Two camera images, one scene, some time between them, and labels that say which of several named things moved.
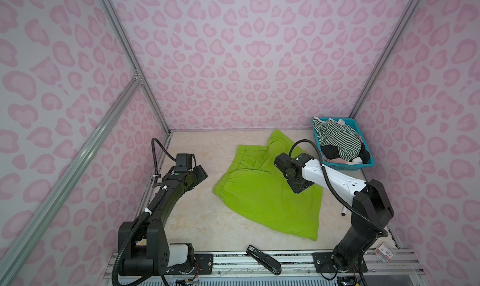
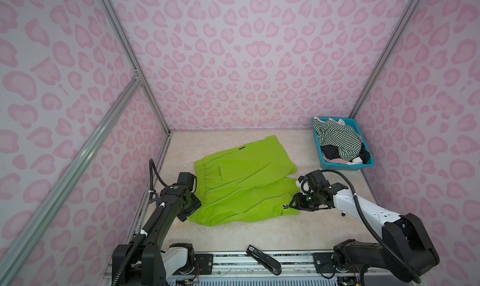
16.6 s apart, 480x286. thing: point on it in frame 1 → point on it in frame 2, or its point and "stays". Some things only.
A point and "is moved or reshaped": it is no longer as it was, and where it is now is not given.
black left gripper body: (198, 176) → (195, 204)
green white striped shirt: (330, 132) stays
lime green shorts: (250, 182) is moved or reshaped
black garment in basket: (332, 152) stays
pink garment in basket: (335, 160) stays
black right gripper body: (295, 186) → (305, 202)
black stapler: (268, 261) stays
